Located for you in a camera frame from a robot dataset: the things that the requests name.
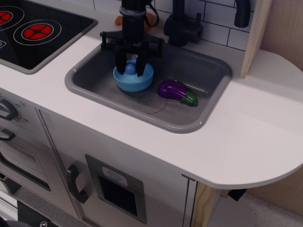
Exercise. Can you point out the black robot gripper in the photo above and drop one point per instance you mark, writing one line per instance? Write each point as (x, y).
(132, 39)

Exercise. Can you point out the blue and grey toy spoon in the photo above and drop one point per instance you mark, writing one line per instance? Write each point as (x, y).
(130, 67)

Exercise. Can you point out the light blue plastic bowl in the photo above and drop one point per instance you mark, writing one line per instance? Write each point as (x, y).
(134, 83)

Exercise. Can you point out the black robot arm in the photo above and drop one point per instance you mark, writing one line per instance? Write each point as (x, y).
(134, 8)

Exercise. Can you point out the grey toy sink basin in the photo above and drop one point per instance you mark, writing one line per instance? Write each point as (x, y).
(204, 76)

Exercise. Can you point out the orange toy chicken drumstick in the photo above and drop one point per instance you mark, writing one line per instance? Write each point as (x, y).
(147, 28)

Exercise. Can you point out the purple toy eggplant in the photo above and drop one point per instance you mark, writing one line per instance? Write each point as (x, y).
(170, 89)

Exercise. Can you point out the black toy faucet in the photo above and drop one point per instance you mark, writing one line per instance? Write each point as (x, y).
(181, 31)

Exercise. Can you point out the black toy stovetop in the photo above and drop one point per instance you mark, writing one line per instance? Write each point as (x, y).
(32, 34)

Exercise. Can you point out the white toy cabinet door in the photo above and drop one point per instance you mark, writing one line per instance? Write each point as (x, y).
(169, 196)

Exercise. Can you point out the grey oven knob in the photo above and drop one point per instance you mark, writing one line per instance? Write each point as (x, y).
(7, 110)

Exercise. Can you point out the grey ice dispenser panel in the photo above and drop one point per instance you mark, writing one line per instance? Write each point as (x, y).
(118, 189)

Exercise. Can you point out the white toy oven door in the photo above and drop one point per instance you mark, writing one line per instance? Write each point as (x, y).
(30, 163)

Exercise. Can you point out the grey cabinet door handle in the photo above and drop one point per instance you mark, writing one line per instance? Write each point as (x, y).
(71, 177)

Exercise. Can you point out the light wooden side post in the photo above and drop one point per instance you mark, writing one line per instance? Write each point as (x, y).
(257, 29)

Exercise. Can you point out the grey oven door handle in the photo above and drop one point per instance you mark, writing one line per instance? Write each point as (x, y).
(6, 135)

